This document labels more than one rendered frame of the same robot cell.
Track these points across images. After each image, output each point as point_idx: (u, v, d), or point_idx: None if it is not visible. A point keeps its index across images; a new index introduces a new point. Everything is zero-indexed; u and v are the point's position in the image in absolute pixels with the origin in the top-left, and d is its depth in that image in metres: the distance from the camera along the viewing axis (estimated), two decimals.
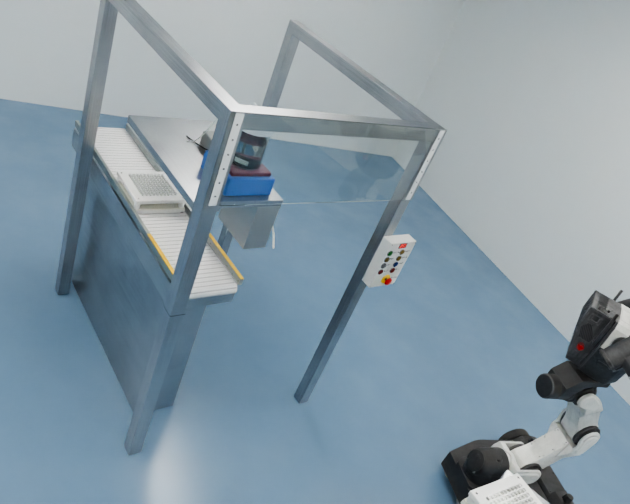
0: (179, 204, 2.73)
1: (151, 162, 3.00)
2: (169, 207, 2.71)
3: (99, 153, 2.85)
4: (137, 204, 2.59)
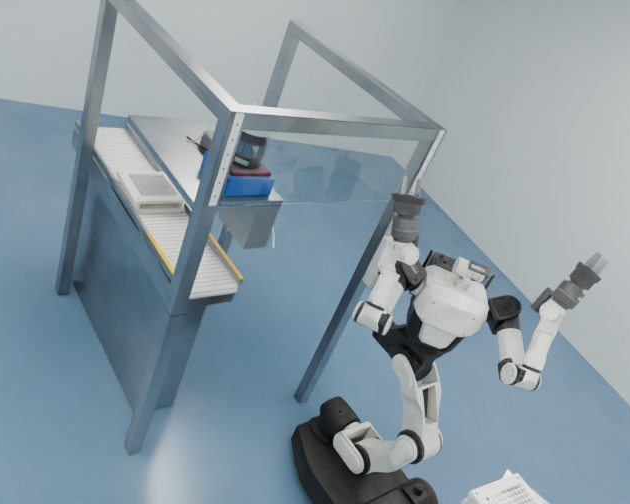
0: (179, 204, 2.73)
1: (151, 162, 3.00)
2: (169, 207, 2.71)
3: (99, 153, 2.85)
4: (137, 204, 2.59)
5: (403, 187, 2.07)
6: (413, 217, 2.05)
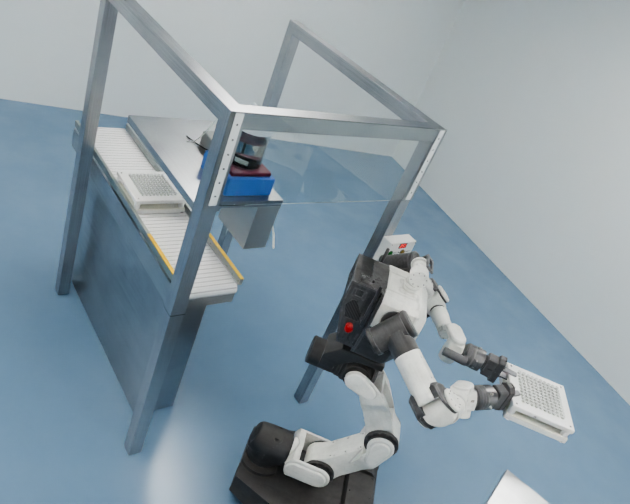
0: (179, 204, 2.73)
1: (151, 162, 3.00)
2: (169, 207, 2.71)
3: (99, 153, 2.85)
4: (137, 204, 2.59)
5: None
6: None
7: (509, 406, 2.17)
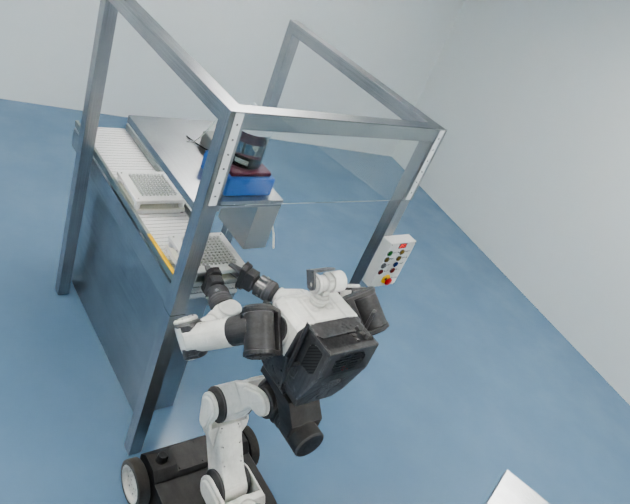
0: (179, 204, 2.73)
1: (151, 162, 3.00)
2: (169, 207, 2.71)
3: (99, 153, 2.85)
4: (137, 204, 2.59)
5: (236, 269, 2.33)
6: None
7: None
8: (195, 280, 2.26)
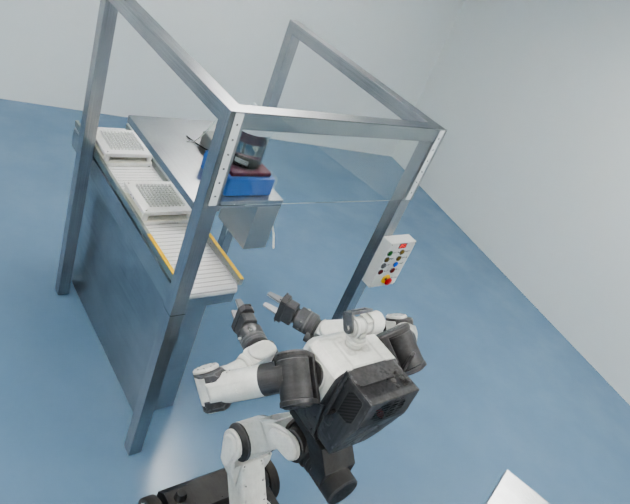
0: (146, 159, 2.96)
1: (151, 162, 3.00)
2: (137, 161, 2.94)
3: (99, 153, 2.85)
4: (106, 156, 2.82)
5: (276, 299, 2.19)
6: None
7: (189, 215, 2.68)
8: (146, 219, 2.55)
